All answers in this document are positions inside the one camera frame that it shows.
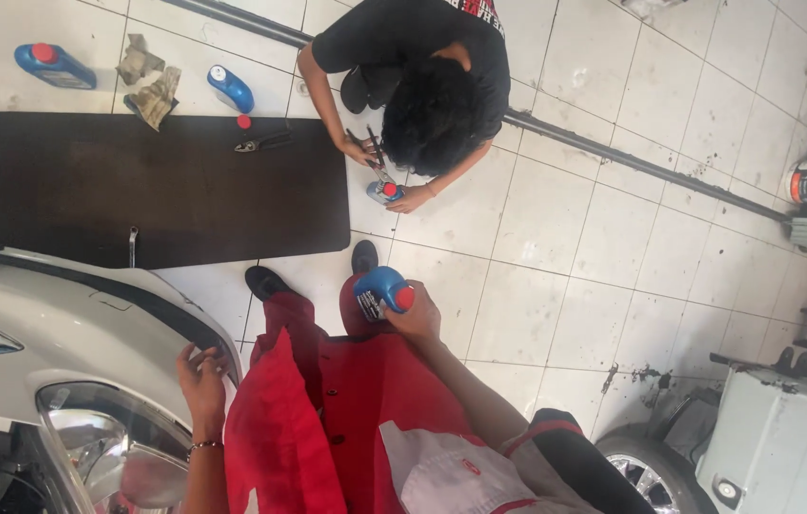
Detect person's left hand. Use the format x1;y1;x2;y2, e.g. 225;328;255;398
176;343;232;445

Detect person's right hand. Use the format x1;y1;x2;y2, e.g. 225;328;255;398
383;280;443;348

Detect blue oil bottle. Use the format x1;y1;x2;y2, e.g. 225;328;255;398
206;64;256;115
352;266;416;323

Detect person's right black shoe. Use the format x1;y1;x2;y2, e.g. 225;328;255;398
350;240;380;277

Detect person's black shoe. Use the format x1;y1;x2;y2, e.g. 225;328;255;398
350;240;380;277
245;266;294;303

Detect person's left black shoe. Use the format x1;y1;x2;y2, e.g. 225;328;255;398
245;266;294;303

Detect small blue bottle red cap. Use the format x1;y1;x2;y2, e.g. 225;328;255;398
366;180;406;207

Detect person's red work coverall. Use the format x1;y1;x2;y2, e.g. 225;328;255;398
223;275;658;514

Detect white car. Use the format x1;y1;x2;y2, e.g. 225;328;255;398
0;237;244;514

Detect dark brown floor mat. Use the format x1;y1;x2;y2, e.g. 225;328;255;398
0;110;352;271

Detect tan stained rag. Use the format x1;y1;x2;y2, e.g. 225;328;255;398
123;66;183;132

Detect uncapped blue oil bottle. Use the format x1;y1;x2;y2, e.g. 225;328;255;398
206;64;256;115

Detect grey crumpled rag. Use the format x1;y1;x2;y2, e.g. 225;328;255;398
115;33;166;87

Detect large blue bottle red cap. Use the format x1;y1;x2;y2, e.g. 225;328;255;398
14;43;98;91

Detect white vehicle with chrome wheel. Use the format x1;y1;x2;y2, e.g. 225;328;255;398
595;357;807;514

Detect long-handled pliers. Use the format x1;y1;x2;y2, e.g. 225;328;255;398
345;125;398;188

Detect black-handled pliers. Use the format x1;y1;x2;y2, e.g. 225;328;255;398
234;130;295;154

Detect grey metal floor rail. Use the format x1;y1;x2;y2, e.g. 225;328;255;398
160;0;794;224

